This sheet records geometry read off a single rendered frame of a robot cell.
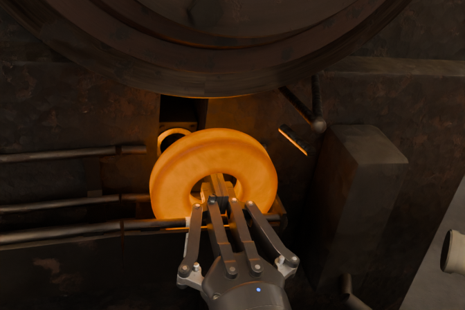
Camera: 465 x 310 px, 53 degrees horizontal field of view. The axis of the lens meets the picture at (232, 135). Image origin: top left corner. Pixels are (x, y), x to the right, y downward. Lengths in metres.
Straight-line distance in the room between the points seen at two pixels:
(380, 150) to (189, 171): 0.24
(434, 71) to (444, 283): 1.11
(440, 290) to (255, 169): 1.22
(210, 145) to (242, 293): 0.17
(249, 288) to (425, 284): 1.30
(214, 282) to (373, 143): 0.28
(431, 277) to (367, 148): 1.15
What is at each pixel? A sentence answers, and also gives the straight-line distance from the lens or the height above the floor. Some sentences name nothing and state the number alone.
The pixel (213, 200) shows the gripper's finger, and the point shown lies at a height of 0.76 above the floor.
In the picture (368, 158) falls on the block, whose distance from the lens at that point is 0.60.
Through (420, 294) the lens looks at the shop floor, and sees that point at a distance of 1.66.
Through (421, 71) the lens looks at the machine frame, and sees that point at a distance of 0.71.
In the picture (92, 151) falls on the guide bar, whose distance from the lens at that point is 0.60.
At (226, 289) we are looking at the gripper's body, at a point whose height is 0.74.
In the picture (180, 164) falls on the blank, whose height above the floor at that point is 0.79.
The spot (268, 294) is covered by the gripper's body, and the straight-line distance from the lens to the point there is 0.44.
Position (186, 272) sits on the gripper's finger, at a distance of 0.47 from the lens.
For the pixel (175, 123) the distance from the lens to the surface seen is 0.64.
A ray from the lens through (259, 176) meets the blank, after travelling 0.57.
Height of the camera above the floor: 1.09
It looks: 31 degrees down
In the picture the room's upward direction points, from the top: 9 degrees clockwise
